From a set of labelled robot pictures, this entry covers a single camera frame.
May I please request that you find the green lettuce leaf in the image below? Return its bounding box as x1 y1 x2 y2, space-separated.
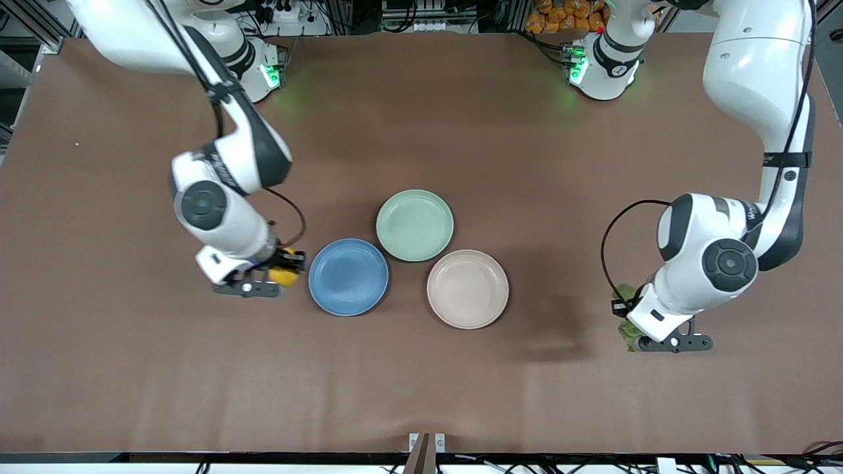
612 284 651 352

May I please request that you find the yellow lemon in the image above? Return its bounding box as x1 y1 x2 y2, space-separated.
269 247 302 286

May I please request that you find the blue plate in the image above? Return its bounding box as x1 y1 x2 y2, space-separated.
308 238 390 317

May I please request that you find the green plate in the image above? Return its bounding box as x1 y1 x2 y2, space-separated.
376 189 455 263

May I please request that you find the beige plate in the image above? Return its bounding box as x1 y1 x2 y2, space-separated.
426 249 510 330

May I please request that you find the white power strip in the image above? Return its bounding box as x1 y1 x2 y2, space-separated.
254 0 313 24

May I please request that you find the bag of orange items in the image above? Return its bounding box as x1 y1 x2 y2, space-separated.
525 0 608 35

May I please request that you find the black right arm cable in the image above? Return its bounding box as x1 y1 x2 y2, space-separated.
142 0 308 250

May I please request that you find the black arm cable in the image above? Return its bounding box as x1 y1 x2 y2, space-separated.
142 0 308 250
601 0 819 305

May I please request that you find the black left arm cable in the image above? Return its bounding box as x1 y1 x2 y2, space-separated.
601 0 819 305

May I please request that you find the metal table bracket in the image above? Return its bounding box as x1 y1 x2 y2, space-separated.
408 433 447 474

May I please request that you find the black cable under table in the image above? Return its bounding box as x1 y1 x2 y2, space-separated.
800 440 843 461

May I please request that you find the aluminium frame profile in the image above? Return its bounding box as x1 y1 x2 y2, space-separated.
0 0 83 55

